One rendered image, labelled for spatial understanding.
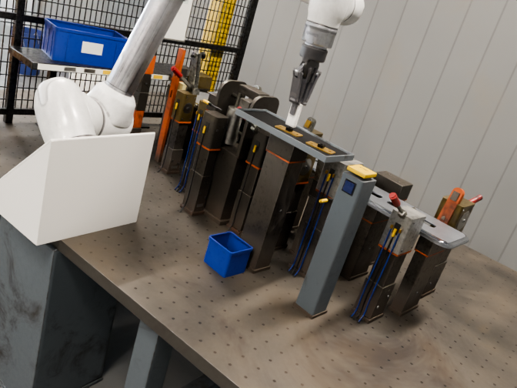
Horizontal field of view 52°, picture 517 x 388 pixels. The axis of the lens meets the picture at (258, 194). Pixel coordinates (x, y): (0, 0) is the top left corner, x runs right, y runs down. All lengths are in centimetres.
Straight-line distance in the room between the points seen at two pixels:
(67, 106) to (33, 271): 52
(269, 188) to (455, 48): 230
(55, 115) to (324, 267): 92
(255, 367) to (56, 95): 100
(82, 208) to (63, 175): 14
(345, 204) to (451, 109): 230
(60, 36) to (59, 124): 63
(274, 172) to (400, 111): 228
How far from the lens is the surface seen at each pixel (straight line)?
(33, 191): 158
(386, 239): 157
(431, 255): 172
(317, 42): 149
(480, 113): 362
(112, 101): 187
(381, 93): 384
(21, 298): 190
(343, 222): 145
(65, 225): 164
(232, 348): 138
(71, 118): 173
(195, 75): 217
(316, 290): 155
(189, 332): 139
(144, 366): 157
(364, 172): 142
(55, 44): 229
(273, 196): 160
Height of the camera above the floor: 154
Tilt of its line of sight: 21 degrees down
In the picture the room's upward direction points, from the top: 17 degrees clockwise
